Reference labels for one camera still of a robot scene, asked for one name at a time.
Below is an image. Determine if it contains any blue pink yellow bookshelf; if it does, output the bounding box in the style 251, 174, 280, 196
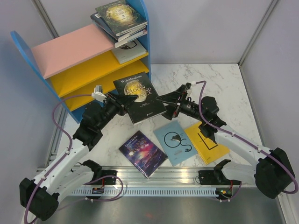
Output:
10, 0, 152, 123

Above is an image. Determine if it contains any teal ocean cover book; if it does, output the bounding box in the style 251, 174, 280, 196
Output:
114, 35, 143, 48

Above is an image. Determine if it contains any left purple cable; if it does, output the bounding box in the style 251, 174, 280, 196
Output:
23, 93, 94, 224

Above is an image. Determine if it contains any grey letter G book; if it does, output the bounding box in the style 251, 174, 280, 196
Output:
112, 39, 147, 64

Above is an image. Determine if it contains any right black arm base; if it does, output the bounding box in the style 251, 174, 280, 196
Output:
198, 159, 241, 185

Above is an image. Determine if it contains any black Moon and Sixpence book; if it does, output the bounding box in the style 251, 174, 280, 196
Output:
114, 72, 166, 125

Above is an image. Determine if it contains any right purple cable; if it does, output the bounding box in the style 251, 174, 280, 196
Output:
195, 80, 295, 194

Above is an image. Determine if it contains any yellow letter L book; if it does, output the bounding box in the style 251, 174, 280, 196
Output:
184, 122, 229, 165

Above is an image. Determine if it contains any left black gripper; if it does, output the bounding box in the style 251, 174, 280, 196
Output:
97, 91, 138, 130

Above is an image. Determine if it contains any dark purple book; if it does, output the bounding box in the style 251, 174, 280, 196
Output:
119, 131, 168, 179

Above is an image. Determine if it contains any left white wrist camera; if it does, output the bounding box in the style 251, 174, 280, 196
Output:
91, 85, 107, 103

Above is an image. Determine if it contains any aluminium mounting rail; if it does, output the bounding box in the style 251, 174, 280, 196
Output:
37, 167, 288, 187

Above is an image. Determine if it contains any white slotted cable duct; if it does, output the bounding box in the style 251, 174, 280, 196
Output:
71, 186, 232, 197

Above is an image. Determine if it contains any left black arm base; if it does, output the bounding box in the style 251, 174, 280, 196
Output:
79, 160, 117, 186

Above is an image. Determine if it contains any purple cable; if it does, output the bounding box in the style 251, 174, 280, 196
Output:
23, 93, 94, 224
195, 80, 295, 194

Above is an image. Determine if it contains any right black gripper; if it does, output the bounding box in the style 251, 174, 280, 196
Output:
154, 84, 206, 122

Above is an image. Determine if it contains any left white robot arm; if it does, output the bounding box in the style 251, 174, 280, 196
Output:
19, 91, 138, 224

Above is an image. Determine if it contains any green Alice Wonderland book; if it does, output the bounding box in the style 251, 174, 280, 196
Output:
95, 0, 148, 36

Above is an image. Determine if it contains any light blue fish book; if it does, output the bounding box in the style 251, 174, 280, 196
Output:
154, 121, 198, 166

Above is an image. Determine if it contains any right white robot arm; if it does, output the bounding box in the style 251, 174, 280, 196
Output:
157, 83, 299, 199

